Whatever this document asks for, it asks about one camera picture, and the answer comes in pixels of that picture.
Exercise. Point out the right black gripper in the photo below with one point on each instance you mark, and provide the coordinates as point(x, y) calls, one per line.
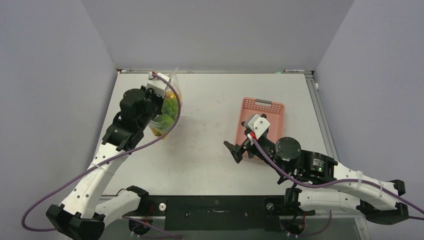
point(238, 150)

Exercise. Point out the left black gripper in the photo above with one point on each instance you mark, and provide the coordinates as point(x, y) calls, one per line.
point(148, 92)

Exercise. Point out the clear zip top bag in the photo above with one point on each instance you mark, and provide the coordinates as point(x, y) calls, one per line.
point(175, 84)

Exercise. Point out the green grape bunch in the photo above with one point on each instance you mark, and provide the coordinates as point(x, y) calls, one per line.
point(167, 117)

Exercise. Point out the yellow bell pepper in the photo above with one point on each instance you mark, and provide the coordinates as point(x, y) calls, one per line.
point(171, 96)

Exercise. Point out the pink plastic basket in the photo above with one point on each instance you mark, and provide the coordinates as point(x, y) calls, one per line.
point(274, 111)

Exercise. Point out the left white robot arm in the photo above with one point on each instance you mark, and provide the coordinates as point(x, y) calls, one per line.
point(80, 216)

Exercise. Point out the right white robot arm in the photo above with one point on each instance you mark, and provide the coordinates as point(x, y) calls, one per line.
point(322, 183)

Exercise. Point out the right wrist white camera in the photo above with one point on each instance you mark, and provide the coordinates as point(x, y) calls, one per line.
point(255, 126)

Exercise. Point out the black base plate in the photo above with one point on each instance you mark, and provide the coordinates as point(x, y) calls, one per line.
point(219, 212)

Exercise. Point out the aluminium table rail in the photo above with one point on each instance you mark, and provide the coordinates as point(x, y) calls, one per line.
point(326, 136)

